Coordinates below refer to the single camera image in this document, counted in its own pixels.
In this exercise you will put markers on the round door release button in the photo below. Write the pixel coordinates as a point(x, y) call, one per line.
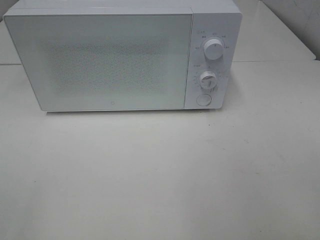
point(204, 100)

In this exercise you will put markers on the white timer knob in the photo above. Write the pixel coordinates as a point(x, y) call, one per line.
point(208, 80)

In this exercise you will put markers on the white microwave door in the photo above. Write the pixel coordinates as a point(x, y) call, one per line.
point(104, 62)

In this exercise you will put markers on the white upper power knob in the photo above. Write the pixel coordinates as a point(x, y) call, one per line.
point(213, 48)

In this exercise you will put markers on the white microwave oven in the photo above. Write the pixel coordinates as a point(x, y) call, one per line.
point(221, 18)

